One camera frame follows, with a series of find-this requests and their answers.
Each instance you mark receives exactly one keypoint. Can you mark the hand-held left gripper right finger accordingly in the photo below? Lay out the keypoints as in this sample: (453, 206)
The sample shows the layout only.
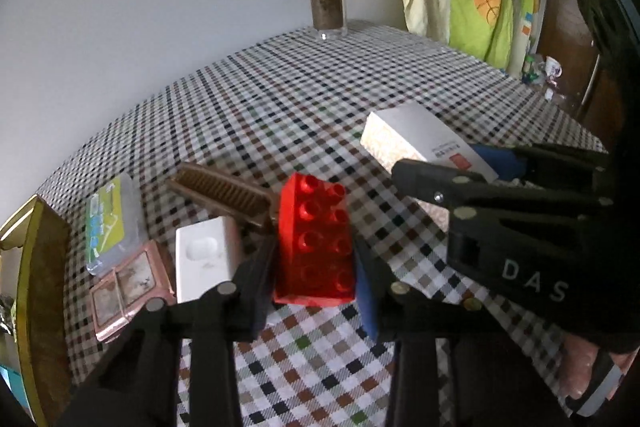
(366, 302)

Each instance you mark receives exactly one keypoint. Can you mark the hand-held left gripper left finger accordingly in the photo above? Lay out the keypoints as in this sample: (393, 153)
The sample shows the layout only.
(257, 292)

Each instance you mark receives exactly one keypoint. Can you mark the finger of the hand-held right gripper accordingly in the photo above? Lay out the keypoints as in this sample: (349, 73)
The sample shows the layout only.
(430, 179)
(502, 162)

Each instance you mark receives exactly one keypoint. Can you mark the white carton box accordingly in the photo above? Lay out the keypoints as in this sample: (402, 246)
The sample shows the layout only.
(425, 132)

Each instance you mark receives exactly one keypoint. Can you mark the small white plastic case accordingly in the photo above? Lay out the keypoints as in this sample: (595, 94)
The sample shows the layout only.
(207, 257)

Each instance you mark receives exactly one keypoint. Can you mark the red toy brick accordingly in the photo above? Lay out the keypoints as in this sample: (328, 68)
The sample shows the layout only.
(312, 232)

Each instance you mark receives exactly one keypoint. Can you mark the brown comb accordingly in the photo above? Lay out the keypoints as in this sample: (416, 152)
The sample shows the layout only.
(220, 194)

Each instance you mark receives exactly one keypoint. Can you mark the clear floss pick box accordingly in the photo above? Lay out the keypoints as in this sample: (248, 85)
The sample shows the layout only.
(112, 222)

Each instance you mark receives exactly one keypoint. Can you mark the gold metal tin box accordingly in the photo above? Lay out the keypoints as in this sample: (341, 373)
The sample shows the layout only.
(45, 307)

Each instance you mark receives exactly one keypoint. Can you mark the person's right hand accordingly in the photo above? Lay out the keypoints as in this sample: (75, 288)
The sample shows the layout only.
(577, 367)

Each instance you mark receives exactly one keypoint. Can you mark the white mug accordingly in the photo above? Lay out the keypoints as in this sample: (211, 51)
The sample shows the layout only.
(551, 69)

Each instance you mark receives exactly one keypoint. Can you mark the pink makeup compact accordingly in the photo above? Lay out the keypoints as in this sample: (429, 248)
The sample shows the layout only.
(132, 282)

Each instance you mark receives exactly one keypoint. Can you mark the dark wooden cabinet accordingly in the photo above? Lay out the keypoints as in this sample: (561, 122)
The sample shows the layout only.
(570, 17)

